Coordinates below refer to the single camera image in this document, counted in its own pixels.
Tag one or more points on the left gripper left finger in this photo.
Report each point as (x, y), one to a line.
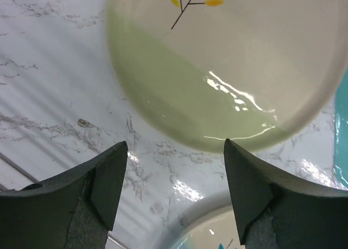
(74, 209)

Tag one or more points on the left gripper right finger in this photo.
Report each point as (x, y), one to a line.
(275, 209)

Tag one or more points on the blue and cream plate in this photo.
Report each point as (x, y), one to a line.
(215, 230)

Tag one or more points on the green and cream plate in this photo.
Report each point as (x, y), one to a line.
(252, 71)

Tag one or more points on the teal cutting mat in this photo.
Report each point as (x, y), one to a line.
(341, 132)

